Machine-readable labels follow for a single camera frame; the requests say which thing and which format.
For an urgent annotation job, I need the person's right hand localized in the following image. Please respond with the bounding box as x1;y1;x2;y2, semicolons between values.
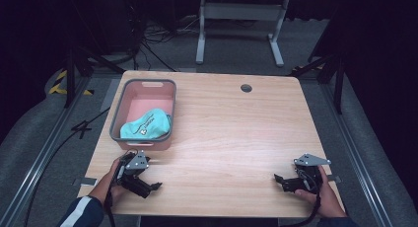
294;165;348;219

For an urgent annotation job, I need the grey metal desk frame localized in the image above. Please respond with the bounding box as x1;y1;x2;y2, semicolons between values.
195;0;290;68

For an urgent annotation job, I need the pink basket with grey rim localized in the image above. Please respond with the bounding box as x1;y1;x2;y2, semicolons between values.
108;78;177;152

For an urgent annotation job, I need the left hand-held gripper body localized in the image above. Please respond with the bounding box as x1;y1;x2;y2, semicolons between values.
113;150;153;197

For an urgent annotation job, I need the person's left hand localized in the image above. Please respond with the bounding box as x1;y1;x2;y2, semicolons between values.
89;156;127;206

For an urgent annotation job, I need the hand-held gripper cable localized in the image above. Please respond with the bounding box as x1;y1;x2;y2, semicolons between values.
279;174;322;227
104;187;116;227

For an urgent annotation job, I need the black floor cable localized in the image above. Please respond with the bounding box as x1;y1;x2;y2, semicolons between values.
23;107;111;227

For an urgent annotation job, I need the aluminium floor rail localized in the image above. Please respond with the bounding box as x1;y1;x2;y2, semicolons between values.
318;82;395;227
0;76;92;227

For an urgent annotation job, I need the left hand-held gripper cable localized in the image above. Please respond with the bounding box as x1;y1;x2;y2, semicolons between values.
104;187;116;227

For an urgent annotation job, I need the black tripod stand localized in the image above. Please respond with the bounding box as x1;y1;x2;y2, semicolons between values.
288;50;347;115
63;43;126;109

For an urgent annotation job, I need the yellow black hazard tape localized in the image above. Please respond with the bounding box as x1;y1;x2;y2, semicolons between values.
48;69;96;97

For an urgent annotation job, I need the right hand-held gripper cable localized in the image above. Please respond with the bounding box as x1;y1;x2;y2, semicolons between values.
279;174;322;227

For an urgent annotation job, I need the teal cloth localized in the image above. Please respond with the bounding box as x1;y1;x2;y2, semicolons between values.
119;108;174;140

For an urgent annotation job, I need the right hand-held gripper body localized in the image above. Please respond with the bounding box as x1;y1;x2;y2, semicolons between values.
285;153;332;192

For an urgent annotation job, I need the bundle of black floor cables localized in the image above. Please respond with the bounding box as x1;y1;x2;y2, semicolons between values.
131;14;201;73

